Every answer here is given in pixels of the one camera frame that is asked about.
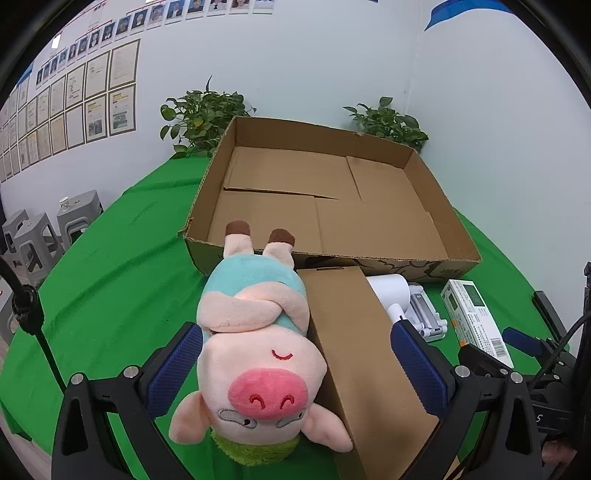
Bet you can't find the grey plastic stool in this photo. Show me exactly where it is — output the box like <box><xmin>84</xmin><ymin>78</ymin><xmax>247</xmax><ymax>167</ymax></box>
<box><xmin>2</xmin><ymin>209</ymin><xmax>31</xmax><ymax>254</ymax></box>
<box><xmin>56</xmin><ymin>189</ymin><xmax>105</xmax><ymax>245</ymax></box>
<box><xmin>14</xmin><ymin>215</ymin><xmax>65</xmax><ymax>278</ymax></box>

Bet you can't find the large cardboard box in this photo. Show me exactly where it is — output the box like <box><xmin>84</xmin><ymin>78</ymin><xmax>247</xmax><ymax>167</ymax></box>
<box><xmin>179</xmin><ymin>115</ymin><xmax>483</xmax><ymax>280</ymax></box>

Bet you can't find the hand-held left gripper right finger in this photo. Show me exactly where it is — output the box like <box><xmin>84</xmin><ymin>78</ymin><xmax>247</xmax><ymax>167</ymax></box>
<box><xmin>390</xmin><ymin>320</ymin><xmax>555</xmax><ymax>480</ymax></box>

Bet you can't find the green tablecloth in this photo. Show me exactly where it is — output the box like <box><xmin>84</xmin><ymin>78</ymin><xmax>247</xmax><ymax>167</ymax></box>
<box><xmin>0</xmin><ymin>152</ymin><xmax>591</xmax><ymax>480</ymax></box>

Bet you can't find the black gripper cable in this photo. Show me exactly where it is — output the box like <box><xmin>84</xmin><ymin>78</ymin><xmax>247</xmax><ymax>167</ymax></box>
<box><xmin>0</xmin><ymin>256</ymin><xmax>68</xmax><ymax>395</ymax></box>

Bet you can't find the row of portrait photos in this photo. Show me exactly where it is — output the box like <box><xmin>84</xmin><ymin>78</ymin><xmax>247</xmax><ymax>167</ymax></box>
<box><xmin>34</xmin><ymin>0</ymin><xmax>273</xmax><ymax>86</ymax></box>

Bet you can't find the person's right hand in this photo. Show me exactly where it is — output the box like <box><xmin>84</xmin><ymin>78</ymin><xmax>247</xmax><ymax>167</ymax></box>
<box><xmin>542</xmin><ymin>440</ymin><xmax>575</xmax><ymax>463</ymax></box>

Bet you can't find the pink pig plush toy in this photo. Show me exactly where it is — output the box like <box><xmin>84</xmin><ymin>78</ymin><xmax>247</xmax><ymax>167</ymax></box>
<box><xmin>168</xmin><ymin>220</ymin><xmax>354</xmax><ymax>467</ymax></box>

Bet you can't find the white folding phone stand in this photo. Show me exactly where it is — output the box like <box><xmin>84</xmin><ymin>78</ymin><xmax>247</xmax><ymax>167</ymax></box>
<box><xmin>404</xmin><ymin>282</ymin><xmax>448</xmax><ymax>342</ymax></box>

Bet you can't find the large-leaf potted green plant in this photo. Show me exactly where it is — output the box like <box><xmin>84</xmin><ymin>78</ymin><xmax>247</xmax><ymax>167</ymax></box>
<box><xmin>159</xmin><ymin>76</ymin><xmax>257</xmax><ymax>160</ymax></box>

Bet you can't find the white green-label medicine box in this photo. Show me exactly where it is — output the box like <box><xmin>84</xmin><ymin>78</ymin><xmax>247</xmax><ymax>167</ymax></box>
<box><xmin>440</xmin><ymin>278</ymin><xmax>515</xmax><ymax>370</ymax></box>

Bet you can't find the white cylinder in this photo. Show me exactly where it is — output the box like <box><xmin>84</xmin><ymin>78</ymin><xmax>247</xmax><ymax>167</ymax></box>
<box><xmin>367</xmin><ymin>274</ymin><xmax>411</xmax><ymax>321</ymax></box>

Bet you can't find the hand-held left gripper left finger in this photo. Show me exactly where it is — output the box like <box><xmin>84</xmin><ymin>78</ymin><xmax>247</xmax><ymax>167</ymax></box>
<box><xmin>51</xmin><ymin>320</ymin><xmax>204</xmax><ymax>480</ymax></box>

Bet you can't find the small-leaf potted green plant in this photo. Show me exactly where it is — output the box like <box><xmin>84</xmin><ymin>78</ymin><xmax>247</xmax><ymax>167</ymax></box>
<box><xmin>342</xmin><ymin>97</ymin><xmax>430</xmax><ymax>153</ymax></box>

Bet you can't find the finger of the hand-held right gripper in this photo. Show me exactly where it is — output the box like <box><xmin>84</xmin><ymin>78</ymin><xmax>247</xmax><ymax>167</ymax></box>
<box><xmin>532</xmin><ymin>290</ymin><xmax>572</xmax><ymax>344</ymax></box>
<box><xmin>458</xmin><ymin>327</ymin><xmax>546</xmax><ymax>377</ymax></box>

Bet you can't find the wall of framed certificates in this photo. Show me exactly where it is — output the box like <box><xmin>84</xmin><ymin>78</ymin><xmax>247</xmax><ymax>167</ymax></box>
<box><xmin>0</xmin><ymin>39</ymin><xmax>139</xmax><ymax>183</ymax></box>

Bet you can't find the small brown cardboard box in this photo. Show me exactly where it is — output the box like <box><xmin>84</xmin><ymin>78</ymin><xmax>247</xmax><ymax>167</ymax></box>
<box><xmin>295</xmin><ymin>266</ymin><xmax>460</xmax><ymax>480</ymax></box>

